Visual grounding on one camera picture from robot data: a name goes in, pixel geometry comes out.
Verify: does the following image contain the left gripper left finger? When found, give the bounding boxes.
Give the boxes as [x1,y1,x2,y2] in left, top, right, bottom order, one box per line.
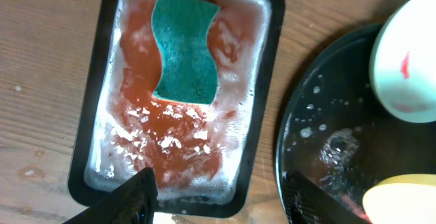
[65,168,157,224]

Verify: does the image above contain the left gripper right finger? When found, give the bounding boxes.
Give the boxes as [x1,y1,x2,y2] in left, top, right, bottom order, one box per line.
[281,171,369,224]

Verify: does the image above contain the yellow plate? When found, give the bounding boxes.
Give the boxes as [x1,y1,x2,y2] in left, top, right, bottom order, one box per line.
[362,174,435,224]

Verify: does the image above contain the green scrubbing sponge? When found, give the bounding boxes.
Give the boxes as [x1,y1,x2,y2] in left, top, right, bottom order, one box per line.
[151,0,220,105]

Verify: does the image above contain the light blue plate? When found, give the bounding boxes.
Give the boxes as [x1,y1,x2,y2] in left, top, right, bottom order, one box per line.
[369,0,435,123]

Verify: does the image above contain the black round tray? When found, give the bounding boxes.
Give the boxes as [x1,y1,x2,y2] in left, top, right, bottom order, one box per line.
[275,24,435,221]

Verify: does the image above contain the black rectangular soapy tray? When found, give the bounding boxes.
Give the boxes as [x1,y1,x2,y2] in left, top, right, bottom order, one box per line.
[67,0,285,219]

